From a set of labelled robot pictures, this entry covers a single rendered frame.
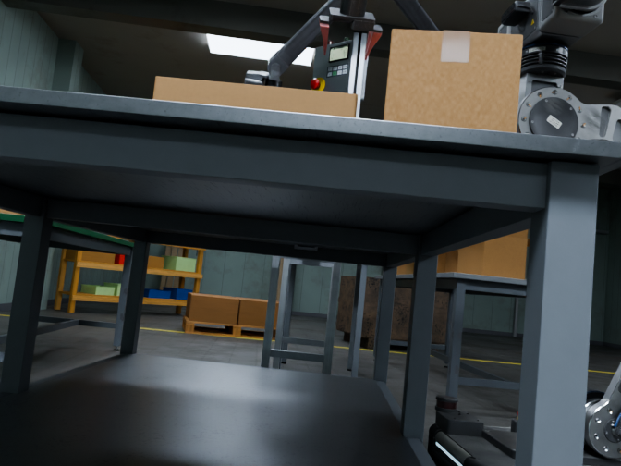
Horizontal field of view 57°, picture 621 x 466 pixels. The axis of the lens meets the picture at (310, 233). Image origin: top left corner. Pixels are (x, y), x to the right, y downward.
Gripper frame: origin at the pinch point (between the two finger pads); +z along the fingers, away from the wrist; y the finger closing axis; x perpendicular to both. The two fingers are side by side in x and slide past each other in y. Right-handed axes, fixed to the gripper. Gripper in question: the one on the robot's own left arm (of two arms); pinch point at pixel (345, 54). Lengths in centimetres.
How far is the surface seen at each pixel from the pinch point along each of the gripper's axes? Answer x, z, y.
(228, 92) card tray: 64, -12, 22
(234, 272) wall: -766, 682, 53
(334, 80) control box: -57, 26, -5
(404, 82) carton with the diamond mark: 31.7, -5.2, -7.7
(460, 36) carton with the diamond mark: 27.4, -13.7, -17.2
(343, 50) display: -62, 17, -7
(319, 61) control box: -66, 23, 0
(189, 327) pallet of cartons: -302, 389, 76
